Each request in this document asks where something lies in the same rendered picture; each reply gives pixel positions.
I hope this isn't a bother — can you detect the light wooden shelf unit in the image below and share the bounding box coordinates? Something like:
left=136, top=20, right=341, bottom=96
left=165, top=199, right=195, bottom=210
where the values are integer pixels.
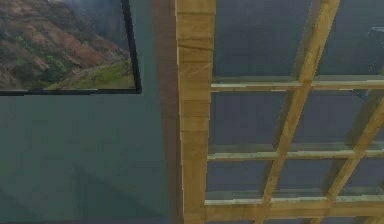
left=151, top=0, right=384, bottom=224

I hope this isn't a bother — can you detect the black framed landscape picture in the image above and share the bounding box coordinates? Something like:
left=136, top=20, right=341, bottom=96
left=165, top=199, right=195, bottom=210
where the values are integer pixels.
left=0, top=0, right=143, bottom=97

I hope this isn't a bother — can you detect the dark grey object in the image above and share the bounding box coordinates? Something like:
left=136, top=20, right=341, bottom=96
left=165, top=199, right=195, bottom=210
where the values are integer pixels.
left=368, top=26, right=384, bottom=73

